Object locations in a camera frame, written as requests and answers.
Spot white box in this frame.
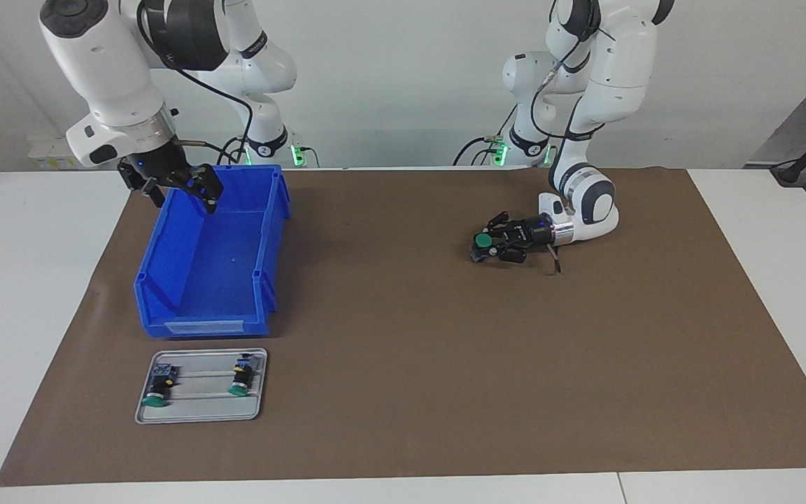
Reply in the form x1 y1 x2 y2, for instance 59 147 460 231
27 135 106 171

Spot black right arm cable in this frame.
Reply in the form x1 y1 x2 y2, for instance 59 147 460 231
137 0 255 169

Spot green push button switch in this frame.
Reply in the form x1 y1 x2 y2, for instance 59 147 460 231
229 353 258 398
471 233 500 264

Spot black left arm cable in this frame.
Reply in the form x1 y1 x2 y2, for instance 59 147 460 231
528 28 589 275

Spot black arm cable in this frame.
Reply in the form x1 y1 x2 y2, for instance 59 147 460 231
528 28 589 275
137 0 255 169

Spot black base cable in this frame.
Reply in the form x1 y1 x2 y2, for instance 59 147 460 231
453 105 519 167
218 136 250 167

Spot green push button patterned block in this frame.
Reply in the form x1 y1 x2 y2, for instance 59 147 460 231
141 363 180 408

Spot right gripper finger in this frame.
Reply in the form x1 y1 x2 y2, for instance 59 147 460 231
190 164 225 214
139 175 167 209

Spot grey metal tray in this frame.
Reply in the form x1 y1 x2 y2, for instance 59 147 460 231
135 348 268 425

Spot black left base cable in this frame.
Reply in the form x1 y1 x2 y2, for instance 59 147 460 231
453 105 519 167

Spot black right base cable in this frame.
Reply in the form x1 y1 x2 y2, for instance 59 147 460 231
218 136 250 167

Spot brown table mat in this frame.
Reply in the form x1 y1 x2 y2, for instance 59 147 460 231
0 167 806 487

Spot blue plastic storage bin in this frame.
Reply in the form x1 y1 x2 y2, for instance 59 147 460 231
134 164 292 340

